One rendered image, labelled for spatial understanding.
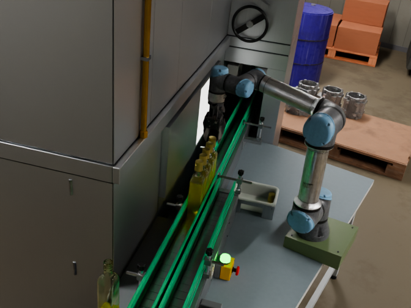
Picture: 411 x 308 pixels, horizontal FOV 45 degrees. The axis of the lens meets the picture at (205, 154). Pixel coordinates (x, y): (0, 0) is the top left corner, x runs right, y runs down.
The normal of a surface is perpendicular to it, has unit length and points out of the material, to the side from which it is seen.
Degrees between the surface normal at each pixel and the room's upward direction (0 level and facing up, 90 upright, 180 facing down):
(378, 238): 0
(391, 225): 0
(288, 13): 90
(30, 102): 90
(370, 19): 90
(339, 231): 4
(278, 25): 90
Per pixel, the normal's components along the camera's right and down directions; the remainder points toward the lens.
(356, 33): -0.36, 0.43
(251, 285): 0.09, -0.87
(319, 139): -0.54, 0.24
